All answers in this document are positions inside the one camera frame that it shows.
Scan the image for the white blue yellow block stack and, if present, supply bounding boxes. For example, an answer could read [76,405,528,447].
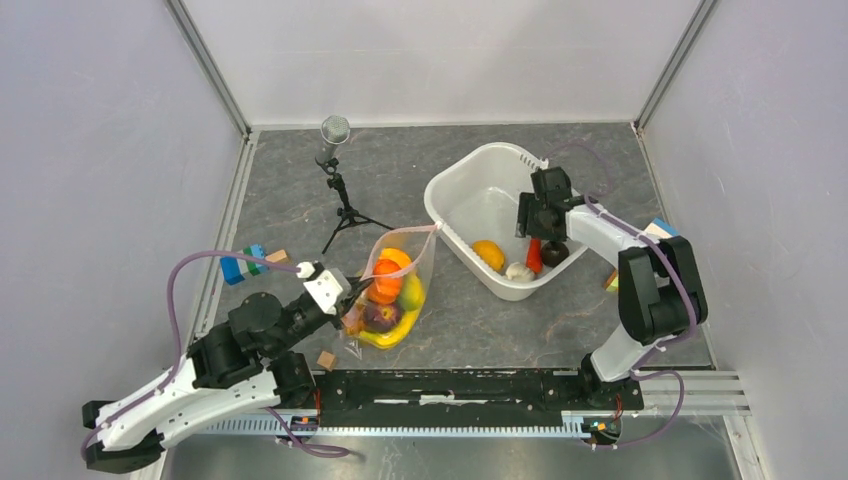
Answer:
[604,218,679,293]

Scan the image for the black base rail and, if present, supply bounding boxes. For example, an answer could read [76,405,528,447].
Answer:
[295,368,645,429]

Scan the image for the white toy mushroom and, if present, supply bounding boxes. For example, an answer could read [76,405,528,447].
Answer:
[504,262,536,283]

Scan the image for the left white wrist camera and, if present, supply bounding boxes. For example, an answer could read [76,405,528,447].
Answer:
[296,262,352,315]

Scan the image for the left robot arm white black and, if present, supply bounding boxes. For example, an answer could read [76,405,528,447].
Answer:
[82,270,370,474]

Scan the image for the blue green toy block stack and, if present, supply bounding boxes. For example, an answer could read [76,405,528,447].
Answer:
[219,244,269,286]

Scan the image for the small wooden cube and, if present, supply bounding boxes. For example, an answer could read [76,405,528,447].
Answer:
[316,351,338,371]

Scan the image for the white plastic basin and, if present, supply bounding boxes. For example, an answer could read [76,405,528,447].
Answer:
[424,142,587,302]

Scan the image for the yellow toy bananas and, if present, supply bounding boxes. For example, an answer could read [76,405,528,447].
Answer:
[355,308,422,350]

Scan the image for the orange toy fruit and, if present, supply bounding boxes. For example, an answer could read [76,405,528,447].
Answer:
[472,240,506,273]

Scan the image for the dark red toy fruit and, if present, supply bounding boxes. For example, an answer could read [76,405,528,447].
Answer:
[363,302,404,334]

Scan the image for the red toy chili pepper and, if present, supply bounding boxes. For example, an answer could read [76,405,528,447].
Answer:
[525,238,544,275]

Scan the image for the silver microphone on tripod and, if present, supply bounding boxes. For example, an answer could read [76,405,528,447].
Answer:
[314,115,392,254]

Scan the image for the tan wooden block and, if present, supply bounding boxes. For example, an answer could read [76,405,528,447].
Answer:
[264,249,291,264]

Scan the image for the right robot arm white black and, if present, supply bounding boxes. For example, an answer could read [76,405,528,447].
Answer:
[516,167,708,408]

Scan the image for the orange yellow bell pepper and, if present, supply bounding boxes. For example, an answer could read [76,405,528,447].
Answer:
[378,247,412,269]

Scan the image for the orange toy pumpkin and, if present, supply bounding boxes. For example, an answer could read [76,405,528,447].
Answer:
[367,260,404,304]

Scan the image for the clear zip top bag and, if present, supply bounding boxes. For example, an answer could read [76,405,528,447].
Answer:
[342,223,442,350]

